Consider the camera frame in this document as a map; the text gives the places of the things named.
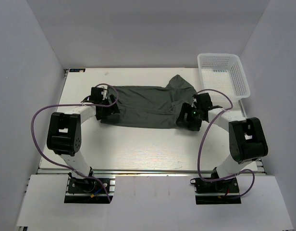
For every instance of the aluminium table edge rail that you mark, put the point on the aluminium table edge rail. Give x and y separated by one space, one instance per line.
119 172

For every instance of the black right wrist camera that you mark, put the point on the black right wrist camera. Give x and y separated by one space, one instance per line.
215 107

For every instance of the dark label sticker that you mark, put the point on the dark label sticker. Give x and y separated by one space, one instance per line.
77 70

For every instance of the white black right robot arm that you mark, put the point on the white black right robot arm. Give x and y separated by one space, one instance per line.
247 141

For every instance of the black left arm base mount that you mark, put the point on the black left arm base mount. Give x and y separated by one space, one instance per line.
81 191

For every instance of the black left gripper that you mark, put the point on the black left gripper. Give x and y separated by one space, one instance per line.
111 110

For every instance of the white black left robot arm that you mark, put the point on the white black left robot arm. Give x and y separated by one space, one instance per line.
65 133

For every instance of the dark green t-shirt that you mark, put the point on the dark green t-shirt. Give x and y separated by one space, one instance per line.
151 106

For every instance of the white perforated plastic basket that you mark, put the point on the white perforated plastic basket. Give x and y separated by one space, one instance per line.
223 72

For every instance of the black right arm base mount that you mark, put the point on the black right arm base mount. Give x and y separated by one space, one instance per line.
225 192

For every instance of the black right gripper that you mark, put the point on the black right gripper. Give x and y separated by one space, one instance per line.
187 108

